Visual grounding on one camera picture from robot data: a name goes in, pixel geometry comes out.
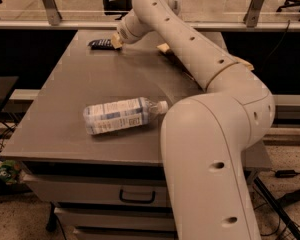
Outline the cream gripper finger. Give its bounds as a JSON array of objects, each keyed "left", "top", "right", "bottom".
[{"left": 111, "top": 33, "right": 123, "bottom": 49}]

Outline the dark blue rxbar wrapper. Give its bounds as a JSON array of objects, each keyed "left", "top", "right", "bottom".
[{"left": 88, "top": 39, "right": 120, "bottom": 50}]

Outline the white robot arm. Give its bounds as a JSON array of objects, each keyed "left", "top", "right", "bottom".
[{"left": 113, "top": 0, "right": 275, "bottom": 240}]

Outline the clear plastic bottle blue label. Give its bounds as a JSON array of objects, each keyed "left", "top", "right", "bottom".
[{"left": 83, "top": 97, "right": 169, "bottom": 135}]

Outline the yellow brown chip bag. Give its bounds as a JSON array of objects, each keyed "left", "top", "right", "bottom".
[{"left": 157, "top": 43, "right": 254, "bottom": 80}]

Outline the grey drawer cabinet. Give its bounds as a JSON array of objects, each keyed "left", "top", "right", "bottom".
[{"left": 0, "top": 29, "right": 273, "bottom": 240}]

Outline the green snack package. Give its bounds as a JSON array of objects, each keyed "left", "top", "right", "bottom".
[{"left": 0, "top": 160, "right": 21, "bottom": 184}]

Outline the black tripod leg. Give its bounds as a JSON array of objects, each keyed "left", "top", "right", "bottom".
[{"left": 254, "top": 177, "right": 300, "bottom": 240}]

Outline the metal railing frame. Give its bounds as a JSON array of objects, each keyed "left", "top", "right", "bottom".
[{"left": 0, "top": 0, "right": 300, "bottom": 32}]

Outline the black drawer handle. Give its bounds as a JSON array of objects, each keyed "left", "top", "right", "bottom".
[{"left": 119, "top": 189, "right": 156, "bottom": 204}]

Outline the black power adapter cable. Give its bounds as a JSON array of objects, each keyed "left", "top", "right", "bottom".
[{"left": 274, "top": 147, "right": 300, "bottom": 179}]

